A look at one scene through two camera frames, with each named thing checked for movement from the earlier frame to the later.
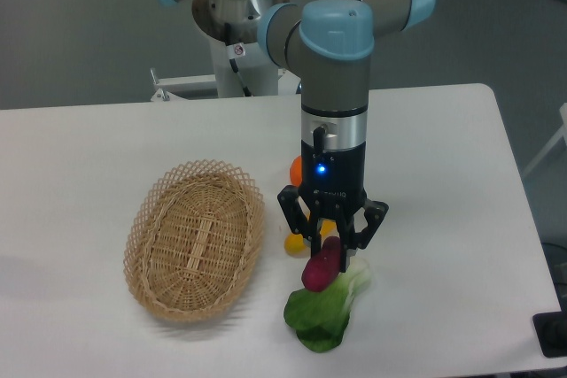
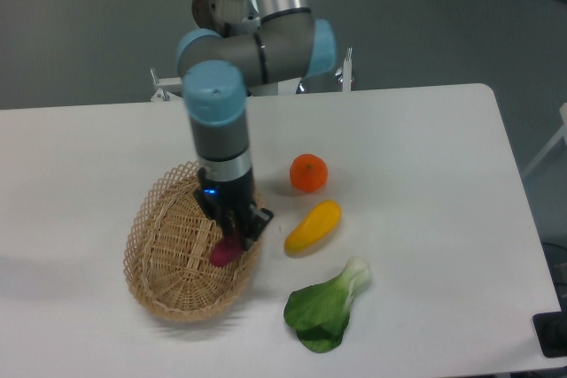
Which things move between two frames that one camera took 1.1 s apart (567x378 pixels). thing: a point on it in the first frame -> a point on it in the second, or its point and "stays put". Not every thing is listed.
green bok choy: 320,318 stays put
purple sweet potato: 322,269 -> 226,250
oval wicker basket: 191,239 stays put
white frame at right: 561,133 stays put
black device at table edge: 551,333 stays put
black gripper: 332,182 -> 229,204
